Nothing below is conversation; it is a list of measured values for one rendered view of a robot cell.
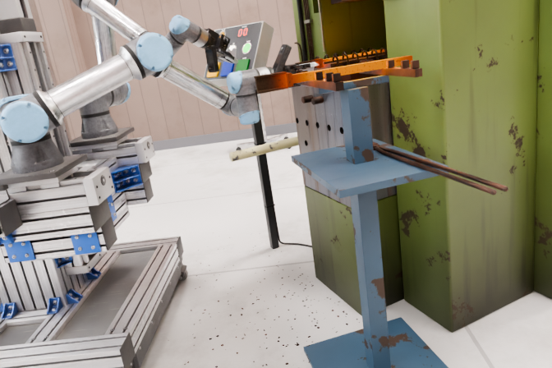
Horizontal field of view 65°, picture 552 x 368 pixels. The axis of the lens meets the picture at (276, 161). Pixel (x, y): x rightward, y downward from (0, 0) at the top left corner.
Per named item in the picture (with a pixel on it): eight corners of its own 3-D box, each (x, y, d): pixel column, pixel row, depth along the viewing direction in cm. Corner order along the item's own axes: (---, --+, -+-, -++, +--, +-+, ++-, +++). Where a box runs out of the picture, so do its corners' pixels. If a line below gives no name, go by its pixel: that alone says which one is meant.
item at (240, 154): (233, 163, 199) (231, 152, 198) (229, 161, 204) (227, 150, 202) (316, 143, 216) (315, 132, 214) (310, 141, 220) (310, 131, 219)
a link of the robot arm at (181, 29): (165, 24, 176) (178, 9, 173) (186, 35, 185) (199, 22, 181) (168, 36, 172) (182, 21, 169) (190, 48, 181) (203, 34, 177)
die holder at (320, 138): (351, 209, 162) (340, 89, 150) (303, 185, 195) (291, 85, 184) (463, 172, 183) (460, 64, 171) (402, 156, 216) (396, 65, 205)
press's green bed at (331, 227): (362, 317, 174) (351, 209, 162) (315, 278, 208) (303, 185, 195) (466, 272, 195) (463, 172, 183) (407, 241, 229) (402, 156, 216)
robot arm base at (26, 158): (2, 176, 135) (-8, 145, 132) (29, 163, 149) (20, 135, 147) (49, 170, 134) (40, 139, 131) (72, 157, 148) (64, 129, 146)
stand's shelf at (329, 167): (339, 198, 105) (338, 190, 104) (292, 161, 142) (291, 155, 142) (448, 173, 111) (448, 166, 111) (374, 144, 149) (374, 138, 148)
